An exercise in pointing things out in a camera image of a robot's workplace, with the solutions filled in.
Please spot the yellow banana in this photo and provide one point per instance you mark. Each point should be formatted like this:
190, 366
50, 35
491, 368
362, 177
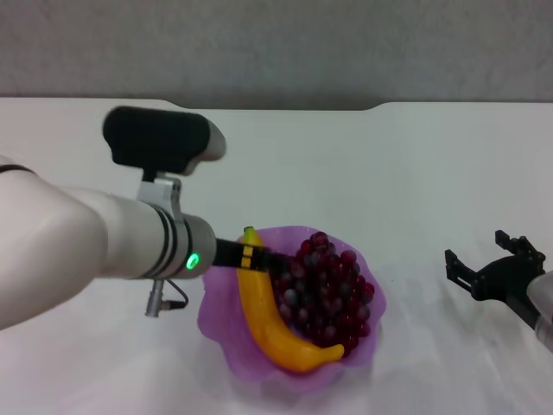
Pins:
263, 311

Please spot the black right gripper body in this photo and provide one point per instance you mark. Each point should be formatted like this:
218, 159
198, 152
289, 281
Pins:
503, 281

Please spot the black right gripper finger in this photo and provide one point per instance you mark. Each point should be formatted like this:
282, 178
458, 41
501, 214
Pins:
459, 270
518, 244

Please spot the dark red grape bunch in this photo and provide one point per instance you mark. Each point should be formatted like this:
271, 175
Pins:
332, 294

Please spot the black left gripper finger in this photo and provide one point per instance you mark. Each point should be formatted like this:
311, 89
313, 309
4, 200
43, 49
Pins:
276, 261

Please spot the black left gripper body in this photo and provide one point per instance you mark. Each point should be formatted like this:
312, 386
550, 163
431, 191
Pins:
231, 255

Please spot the silver left camera mount bracket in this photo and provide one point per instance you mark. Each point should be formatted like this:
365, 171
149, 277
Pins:
160, 194

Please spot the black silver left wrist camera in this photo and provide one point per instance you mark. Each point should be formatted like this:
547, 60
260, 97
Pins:
160, 138

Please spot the purple wavy plastic plate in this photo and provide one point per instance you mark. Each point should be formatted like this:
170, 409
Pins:
224, 320

